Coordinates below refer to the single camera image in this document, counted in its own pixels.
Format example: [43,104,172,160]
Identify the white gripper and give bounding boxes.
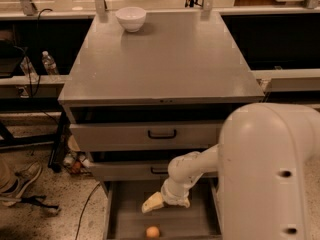
[142,178,190,213]

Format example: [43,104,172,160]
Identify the orange fruit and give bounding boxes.
[146,226,160,238]

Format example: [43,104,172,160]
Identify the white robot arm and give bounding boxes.
[142,103,320,240]

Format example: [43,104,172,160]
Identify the grey bottom drawer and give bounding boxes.
[103,179,222,240]

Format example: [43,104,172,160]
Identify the grey drawer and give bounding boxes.
[103,179,222,240]
[87,159,218,182]
[70,121,222,152]

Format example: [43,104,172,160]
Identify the grey middle drawer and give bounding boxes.
[87,159,218,182]

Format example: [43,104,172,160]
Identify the grey top drawer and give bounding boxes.
[70,121,222,152]

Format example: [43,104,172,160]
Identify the grey metal drawer cabinet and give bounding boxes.
[57,10,266,240]

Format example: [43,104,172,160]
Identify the clutter items under table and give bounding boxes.
[63,135,91,175]

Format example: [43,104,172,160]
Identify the black tool on floor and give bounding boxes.
[0,194,62,215]

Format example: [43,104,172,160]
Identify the grey sneaker shoe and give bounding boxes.
[0,162,42,207]

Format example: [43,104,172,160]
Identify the clear plastic water bottle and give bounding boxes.
[42,51,59,75]

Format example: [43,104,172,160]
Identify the white ceramic bowl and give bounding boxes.
[115,7,147,32]

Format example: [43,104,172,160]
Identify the black cable on floor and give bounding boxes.
[73,181,102,240]

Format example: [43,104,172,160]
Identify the black table frame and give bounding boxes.
[0,98,67,172]

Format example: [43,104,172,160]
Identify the black cable on shelf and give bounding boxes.
[14,7,54,98]

